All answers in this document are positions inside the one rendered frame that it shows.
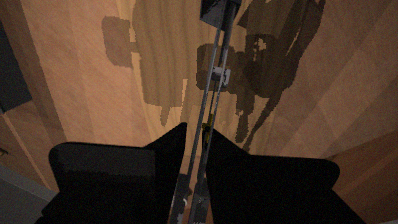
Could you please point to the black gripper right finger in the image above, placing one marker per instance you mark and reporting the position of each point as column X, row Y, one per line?
column 233, row 176

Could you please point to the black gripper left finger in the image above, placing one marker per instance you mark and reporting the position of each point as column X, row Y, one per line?
column 152, row 169

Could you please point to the brown wooden board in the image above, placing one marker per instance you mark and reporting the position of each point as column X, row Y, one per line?
column 170, row 50

